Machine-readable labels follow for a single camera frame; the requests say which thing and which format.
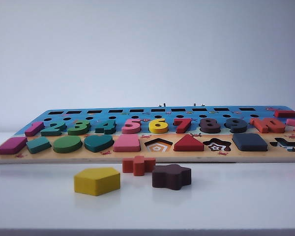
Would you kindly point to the magenta wooden number one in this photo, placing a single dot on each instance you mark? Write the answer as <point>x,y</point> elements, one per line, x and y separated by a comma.
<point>34,129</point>

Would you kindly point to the orange wooden number ten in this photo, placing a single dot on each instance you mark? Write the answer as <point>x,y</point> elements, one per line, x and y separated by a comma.
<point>261,126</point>

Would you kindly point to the teal rectangle wooden block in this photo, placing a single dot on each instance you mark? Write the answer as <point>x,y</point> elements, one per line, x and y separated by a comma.
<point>38,145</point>

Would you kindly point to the pink trapezoid wooden block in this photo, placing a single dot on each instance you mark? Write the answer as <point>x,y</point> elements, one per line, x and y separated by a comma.
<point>126,145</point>

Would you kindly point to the yellow pentagon wooden block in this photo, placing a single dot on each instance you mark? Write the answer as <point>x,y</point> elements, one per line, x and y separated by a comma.
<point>96,182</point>

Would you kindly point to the red wooden number seven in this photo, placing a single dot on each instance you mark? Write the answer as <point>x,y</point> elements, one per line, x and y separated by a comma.
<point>183,127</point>

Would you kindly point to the red wooden sign piece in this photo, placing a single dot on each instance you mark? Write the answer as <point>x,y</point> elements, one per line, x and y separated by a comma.
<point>286,114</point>

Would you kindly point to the teal wooden number four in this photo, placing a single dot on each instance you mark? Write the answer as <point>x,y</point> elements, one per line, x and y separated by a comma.
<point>108,128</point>

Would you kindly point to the colourful wooden puzzle board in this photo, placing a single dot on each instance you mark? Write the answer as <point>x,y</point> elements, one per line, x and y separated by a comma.
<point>64,155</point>

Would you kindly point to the green oval wooden block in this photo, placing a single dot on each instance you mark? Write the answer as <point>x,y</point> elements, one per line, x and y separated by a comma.
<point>67,144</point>

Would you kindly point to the brown star wooden block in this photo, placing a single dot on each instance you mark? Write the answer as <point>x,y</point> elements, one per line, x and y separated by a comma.
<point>169,178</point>

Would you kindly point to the pink wooden number five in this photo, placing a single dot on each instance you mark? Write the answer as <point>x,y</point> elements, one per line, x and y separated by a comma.
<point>130,130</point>

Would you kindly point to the magenta parallelogram wooden block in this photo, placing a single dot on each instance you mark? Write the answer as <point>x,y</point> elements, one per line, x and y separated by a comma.
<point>11,146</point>

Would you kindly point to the green wooden number three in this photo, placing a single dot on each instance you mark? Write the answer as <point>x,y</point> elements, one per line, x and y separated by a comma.
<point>76,132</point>

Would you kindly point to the teal heart wooden block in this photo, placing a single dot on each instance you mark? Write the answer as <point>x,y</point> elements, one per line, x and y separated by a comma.
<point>98,143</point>

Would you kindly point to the yellow wooden number six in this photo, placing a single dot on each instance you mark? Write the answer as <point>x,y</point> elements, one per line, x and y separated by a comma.
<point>162,130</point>

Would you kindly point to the orange cross wooden block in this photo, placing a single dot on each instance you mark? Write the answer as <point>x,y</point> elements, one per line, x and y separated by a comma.
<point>137,166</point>

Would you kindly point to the navy wooden number nine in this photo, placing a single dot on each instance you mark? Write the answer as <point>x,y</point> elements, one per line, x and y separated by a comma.
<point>236,129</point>

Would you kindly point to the red triangle wooden block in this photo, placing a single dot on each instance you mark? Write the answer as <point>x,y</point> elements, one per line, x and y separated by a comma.
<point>188,145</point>

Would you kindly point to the brown wooden number eight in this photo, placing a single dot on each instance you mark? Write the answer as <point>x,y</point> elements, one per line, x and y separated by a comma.
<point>211,131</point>

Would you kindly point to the teal wooden number two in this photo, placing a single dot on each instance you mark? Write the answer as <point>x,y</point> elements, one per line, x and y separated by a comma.
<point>49,133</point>

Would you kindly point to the navy square wooden block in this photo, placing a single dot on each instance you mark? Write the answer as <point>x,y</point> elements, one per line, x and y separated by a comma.
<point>249,142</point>

